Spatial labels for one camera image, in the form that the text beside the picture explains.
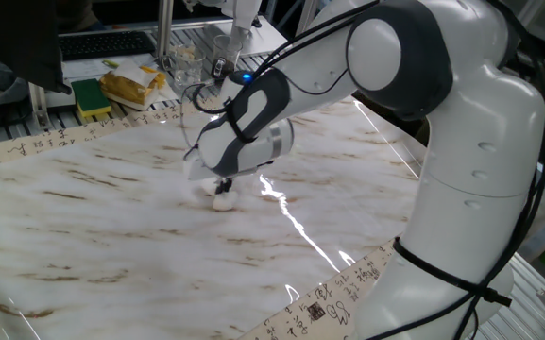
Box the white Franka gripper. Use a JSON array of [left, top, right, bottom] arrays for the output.
[[183, 157, 274, 196]]

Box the white sponge block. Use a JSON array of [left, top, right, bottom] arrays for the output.
[[211, 191, 239, 213]]

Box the green and yellow sponge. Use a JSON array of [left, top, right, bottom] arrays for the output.
[[70, 77, 112, 119]]

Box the glossy marble pattern sheet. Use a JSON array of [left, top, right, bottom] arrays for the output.
[[0, 96, 429, 340]]

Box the clear glass beaker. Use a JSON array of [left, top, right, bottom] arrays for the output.
[[212, 34, 244, 80], [167, 44, 206, 92]]

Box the yellow packet with white tissue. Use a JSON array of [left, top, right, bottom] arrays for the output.
[[98, 59, 168, 112]]

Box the white background device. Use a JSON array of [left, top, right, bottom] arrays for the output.
[[177, 0, 264, 51]]

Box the black computer keyboard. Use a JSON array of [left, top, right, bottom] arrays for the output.
[[58, 30, 158, 62]]

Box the beige calligraphy print cloth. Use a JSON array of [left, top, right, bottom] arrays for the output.
[[0, 93, 396, 340]]

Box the black hanging cloth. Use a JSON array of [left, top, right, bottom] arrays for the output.
[[0, 0, 73, 95]]

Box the upright aluminium profile post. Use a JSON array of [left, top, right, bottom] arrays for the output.
[[155, 0, 175, 62]]

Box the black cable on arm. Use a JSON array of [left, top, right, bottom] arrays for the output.
[[179, 0, 545, 340]]

